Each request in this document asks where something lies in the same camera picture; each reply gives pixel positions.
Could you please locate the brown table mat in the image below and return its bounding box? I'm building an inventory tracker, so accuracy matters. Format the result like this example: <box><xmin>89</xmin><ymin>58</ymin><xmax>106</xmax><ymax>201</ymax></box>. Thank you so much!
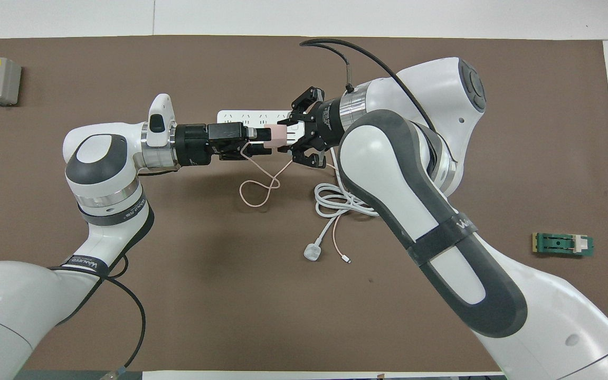
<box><xmin>0</xmin><ymin>36</ymin><xmax>608</xmax><ymax>373</ymax></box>

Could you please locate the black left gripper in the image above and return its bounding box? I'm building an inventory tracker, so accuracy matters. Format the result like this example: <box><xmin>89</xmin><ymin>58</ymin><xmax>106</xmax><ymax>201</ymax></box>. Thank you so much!
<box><xmin>175</xmin><ymin>122</ymin><xmax>273</xmax><ymax>167</ymax></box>

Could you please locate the thin pink charging cable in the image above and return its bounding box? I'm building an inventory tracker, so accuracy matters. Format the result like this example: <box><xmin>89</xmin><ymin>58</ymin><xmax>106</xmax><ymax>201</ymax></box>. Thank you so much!
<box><xmin>239</xmin><ymin>141</ymin><xmax>353</xmax><ymax>264</ymax></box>

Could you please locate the white power strip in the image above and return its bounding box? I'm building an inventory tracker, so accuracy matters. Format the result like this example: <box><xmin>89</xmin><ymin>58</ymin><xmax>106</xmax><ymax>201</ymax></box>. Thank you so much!
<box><xmin>217</xmin><ymin>110</ymin><xmax>307</xmax><ymax>147</ymax></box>

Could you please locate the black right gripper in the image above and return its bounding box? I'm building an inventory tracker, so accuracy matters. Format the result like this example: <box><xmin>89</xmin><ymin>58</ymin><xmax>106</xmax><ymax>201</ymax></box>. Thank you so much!
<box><xmin>277</xmin><ymin>86</ymin><xmax>345</xmax><ymax>169</ymax></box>

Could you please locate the pink charger adapter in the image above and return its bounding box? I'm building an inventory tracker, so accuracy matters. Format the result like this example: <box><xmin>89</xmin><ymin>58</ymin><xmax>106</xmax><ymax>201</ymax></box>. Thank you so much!
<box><xmin>263</xmin><ymin>125</ymin><xmax>290</xmax><ymax>149</ymax></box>

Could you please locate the white power strip cord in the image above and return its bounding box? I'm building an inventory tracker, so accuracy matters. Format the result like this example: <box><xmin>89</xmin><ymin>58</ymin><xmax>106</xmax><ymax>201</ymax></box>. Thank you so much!
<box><xmin>304</xmin><ymin>158</ymin><xmax>384</xmax><ymax>262</ymax></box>

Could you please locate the grey on-off switch box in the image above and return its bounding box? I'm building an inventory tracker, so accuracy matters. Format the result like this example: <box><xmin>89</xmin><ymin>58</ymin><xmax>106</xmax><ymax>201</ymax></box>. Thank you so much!
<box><xmin>0</xmin><ymin>57</ymin><xmax>22</xmax><ymax>106</ymax></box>

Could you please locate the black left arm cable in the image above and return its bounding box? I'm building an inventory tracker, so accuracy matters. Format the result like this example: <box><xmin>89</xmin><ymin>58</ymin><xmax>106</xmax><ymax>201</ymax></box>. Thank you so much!
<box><xmin>48</xmin><ymin>253</ymin><xmax>147</xmax><ymax>380</ymax></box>

